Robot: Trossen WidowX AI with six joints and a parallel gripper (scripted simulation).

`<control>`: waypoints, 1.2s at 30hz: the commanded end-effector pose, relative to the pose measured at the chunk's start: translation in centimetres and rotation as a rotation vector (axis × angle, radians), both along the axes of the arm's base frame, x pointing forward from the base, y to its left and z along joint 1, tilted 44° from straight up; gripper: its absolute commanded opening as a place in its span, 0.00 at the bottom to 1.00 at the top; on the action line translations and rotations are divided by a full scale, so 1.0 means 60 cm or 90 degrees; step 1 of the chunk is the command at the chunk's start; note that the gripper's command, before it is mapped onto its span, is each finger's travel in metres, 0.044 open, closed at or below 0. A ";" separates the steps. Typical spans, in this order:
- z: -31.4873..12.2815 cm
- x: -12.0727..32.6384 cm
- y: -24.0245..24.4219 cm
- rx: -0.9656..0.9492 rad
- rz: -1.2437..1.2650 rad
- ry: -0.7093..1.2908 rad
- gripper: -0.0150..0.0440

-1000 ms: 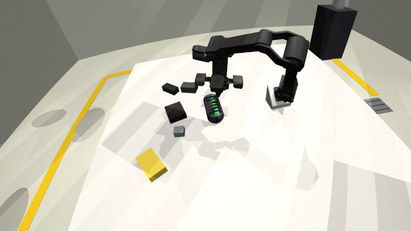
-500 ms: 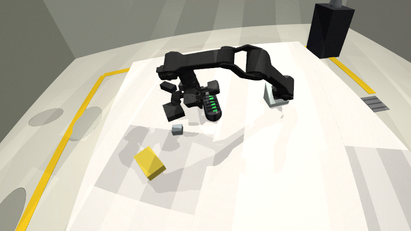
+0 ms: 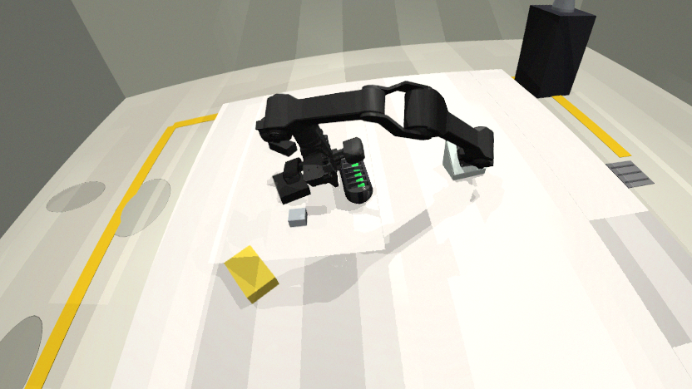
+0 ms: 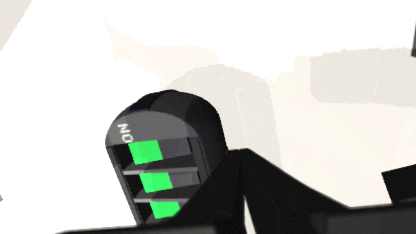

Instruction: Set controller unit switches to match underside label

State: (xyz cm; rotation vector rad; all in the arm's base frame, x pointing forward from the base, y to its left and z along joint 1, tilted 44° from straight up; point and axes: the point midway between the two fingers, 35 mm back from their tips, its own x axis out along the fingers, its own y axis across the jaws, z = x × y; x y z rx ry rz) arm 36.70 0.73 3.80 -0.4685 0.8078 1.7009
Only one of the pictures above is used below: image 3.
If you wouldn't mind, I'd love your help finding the yellow rectangular block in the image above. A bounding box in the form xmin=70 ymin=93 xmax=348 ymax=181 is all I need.
xmin=224 ymin=245 xmax=279 ymax=303

